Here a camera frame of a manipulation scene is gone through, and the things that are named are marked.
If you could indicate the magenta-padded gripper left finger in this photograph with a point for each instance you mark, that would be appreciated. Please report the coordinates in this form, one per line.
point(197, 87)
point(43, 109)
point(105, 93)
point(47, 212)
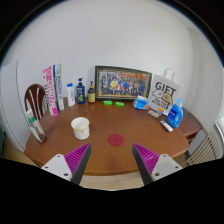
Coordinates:
point(77, 160)

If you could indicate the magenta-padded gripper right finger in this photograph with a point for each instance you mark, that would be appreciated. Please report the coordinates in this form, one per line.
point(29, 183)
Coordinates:
point(146, 160)

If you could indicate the clear green-labelled drink bottle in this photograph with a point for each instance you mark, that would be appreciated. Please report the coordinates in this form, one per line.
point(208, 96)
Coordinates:
point(36, 126)

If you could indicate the white yellow-rimmed cup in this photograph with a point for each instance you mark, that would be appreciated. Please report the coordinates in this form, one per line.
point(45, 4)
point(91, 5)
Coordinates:
point(80, 128)

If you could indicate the flat round red coaster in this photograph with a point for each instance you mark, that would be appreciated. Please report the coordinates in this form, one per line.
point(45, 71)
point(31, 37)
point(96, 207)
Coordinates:
point(116, 140)

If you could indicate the white remote control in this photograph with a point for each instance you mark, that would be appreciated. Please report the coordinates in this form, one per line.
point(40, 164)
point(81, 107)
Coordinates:
point(166, 125)

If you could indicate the small snack packet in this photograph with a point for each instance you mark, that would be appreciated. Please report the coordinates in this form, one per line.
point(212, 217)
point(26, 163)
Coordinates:
point(154, 113)

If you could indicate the blue detergent bottle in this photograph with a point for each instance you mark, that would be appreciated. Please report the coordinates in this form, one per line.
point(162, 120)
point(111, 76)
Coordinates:
point(174, 115)

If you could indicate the blue tissue pack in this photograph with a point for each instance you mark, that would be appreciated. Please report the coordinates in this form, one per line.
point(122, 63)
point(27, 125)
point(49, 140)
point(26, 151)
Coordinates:
point(140, 104)

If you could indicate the white radiator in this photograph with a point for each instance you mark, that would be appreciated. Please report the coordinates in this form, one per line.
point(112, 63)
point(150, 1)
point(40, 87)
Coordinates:
point(205, 150)

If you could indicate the small green packet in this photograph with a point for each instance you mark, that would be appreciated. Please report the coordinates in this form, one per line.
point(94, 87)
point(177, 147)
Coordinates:
point(119, 104)
point(107, 102)

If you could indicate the white bottle with blue cap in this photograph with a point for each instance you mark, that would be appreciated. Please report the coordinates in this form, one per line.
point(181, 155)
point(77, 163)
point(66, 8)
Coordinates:
point(70, 96)

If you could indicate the dark blue pump bottle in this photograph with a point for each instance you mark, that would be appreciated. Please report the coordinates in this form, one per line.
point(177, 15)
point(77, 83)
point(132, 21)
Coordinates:
point(80, 94)

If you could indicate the dark yellow-labelled pump bottle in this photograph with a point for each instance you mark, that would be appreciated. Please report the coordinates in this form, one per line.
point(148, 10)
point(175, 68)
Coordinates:
point(91, 95)

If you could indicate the white paper gift bag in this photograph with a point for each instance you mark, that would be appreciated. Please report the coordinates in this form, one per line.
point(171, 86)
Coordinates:
point(164, 93)

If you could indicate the pink and white tube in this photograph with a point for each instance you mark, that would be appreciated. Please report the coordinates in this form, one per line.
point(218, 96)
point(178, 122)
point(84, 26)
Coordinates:
point(50, 93)

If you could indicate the dark wooden chair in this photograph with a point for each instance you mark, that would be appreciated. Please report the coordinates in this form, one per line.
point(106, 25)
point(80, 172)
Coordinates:
point(33, 96)

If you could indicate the green cabinet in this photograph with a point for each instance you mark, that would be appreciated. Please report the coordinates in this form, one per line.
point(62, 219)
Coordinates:
point(1, 140)

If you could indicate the framed group photo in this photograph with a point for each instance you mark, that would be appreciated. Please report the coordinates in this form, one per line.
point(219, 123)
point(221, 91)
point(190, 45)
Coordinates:
point(122, 83)

